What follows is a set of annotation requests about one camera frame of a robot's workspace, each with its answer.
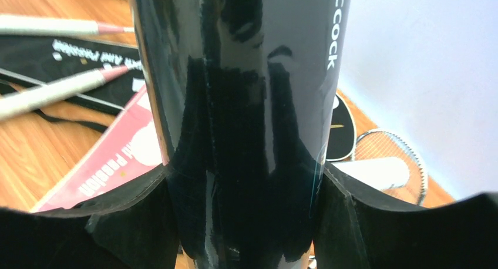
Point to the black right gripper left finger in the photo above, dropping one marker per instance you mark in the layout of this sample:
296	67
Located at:
131	226

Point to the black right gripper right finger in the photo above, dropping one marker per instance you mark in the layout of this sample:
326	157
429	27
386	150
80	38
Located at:
362	227

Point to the pink badminton racket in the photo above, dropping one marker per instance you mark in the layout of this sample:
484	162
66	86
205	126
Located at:
27	100
44	26

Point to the black shuttlecock tube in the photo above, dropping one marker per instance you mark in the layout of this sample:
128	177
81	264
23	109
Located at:
245	214

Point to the pink racket cover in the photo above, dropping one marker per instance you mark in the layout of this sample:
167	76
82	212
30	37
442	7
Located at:
128	149

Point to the white racket left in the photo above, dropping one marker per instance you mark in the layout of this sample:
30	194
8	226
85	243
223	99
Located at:
379	143

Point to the black racket cover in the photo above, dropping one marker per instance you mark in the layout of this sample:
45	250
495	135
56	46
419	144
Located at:
58	72

